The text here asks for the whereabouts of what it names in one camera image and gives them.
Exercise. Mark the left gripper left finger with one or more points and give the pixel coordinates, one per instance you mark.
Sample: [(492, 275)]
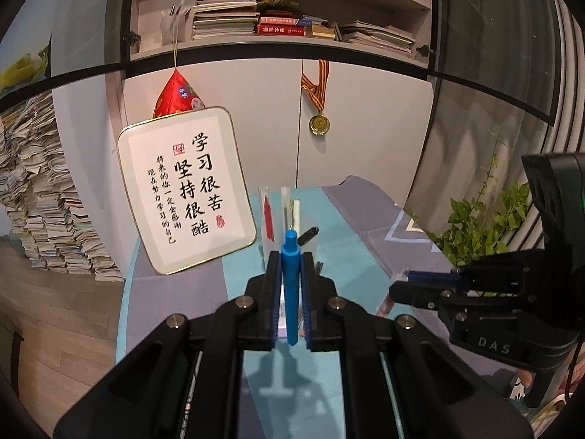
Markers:
[(184, 379)]

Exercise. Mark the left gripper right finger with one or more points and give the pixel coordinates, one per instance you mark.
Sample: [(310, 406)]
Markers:
[(398, 379)]

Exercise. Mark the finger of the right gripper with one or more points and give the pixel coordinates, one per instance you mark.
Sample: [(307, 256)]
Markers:
[(422, 295), (432, 277)]

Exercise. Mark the patterned white pink pen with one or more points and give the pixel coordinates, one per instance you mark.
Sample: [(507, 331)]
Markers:
[(388, 302)]

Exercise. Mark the black marker pen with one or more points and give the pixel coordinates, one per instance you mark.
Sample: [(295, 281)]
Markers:
[(307, 236)]

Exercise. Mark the blue pen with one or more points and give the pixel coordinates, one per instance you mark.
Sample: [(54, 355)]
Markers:
[(290, 256)]

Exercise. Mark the green patterned pen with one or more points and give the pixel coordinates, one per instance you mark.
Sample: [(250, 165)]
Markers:
[(296, 216)]

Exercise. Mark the red pen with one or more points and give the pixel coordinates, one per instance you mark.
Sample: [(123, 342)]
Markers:
[(267, 213)]

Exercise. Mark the teal grey table cloth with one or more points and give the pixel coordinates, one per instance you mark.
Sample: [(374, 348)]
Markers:
[(364, 240)]

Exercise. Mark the green potted plant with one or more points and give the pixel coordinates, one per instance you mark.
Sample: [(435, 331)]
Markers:
[(468, 207)]

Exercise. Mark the gold medal with ribbon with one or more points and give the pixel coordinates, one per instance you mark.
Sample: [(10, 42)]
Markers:
[(318, 124)]

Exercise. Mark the framed calligraphy sign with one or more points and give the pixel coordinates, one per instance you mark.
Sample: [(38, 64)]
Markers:
[(186, 189)]

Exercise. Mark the pile of stacked papers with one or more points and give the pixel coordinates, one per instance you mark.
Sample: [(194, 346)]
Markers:
[(41, 199)]

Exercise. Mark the right stack of books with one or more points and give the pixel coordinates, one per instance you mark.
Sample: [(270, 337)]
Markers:
[(390, 37)]

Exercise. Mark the stack of books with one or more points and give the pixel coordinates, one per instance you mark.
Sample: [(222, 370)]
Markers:
[(390, 37), (218, 18)]

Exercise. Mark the grey bookshelf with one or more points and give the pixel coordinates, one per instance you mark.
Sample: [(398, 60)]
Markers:
[(321, 41)]

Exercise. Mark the red hanging pouch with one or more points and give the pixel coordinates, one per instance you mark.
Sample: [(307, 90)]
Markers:
[(176, 97)]

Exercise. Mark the red books on shelf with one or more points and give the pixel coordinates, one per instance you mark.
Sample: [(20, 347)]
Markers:
[(280, 26)]

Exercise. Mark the left stack of books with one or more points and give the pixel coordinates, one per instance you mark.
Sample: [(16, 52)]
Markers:
[(218, 18)]

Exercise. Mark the clear holder on shelf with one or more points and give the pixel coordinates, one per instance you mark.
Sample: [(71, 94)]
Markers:
[(173, 24)]

